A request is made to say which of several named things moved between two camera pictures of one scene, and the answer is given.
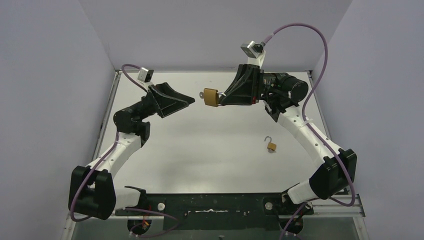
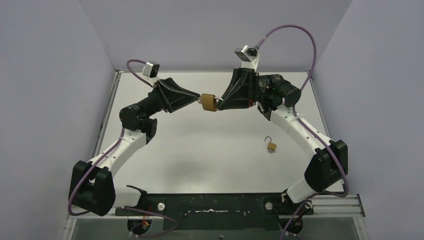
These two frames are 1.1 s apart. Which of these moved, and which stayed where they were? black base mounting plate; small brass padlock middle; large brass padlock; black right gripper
Moved: large brass padlock
Stayed: black base mounting plate; small brass padlock middle; black right gripper
